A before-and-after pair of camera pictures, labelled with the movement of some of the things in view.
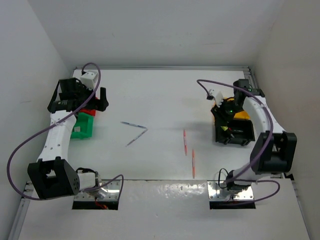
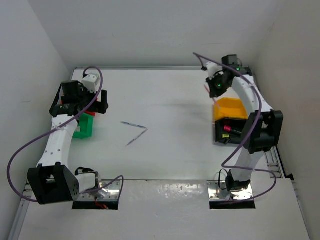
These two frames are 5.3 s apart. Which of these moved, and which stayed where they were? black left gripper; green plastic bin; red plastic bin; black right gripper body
Moved: black right gripper body
Stayed: green plastic bin; black left gripper; red plastic bin
